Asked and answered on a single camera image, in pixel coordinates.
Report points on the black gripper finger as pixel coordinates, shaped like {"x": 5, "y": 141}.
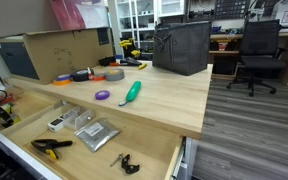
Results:
{"x": 6, "y": 117}

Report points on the black office chair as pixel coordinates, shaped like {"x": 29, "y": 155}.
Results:
{"x": 259, "y": 51}

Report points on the white drawer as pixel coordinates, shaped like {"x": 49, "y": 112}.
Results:
{"x": 21, "y": 105}
{"x": 76, "y": 143}

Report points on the clear plastic box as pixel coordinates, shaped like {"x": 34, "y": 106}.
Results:
{"x": 77, "y": 117}

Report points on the black tape roll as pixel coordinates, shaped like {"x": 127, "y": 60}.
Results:
{"x": 81, "y": 75}

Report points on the grey duct tape roll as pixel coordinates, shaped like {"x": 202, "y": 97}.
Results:
{"x": 115, "y": 74}

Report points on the dark grey fabric bag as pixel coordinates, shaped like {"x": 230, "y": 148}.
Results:
{"x": 182, "y": 48}

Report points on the right white drawer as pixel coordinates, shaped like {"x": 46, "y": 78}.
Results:
{"x": 76, "y": 143}

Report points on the purple tape roll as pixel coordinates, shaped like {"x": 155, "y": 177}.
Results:
{"x": 102, "y": 95}

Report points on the black yellow spring clamp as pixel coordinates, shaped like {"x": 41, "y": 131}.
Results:
{"x": 48, "y": 146}

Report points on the left white drawer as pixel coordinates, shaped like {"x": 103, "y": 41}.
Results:
{"x": 21, "y": 105}

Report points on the small orange tape roll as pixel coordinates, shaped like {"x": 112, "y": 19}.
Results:
{"x": 99, "y": 77}

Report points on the white remote device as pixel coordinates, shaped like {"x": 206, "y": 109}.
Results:
{"x": 56, "y": 125}

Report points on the yellow clamps on table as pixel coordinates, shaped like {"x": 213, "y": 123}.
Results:
{"x": 131, "y": 54}

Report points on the white shelving unit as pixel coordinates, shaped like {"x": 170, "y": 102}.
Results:
{"x": 137, "y": 19}

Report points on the black clamp bracket with screw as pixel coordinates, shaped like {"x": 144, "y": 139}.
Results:
{"x": 129, "y": 168}

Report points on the blue and orange tape stack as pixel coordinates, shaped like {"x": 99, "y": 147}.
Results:
{"x": 62, "y": 79}

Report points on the green handled brush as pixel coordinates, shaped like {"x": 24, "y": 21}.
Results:
{"x": 132, "y": 93}

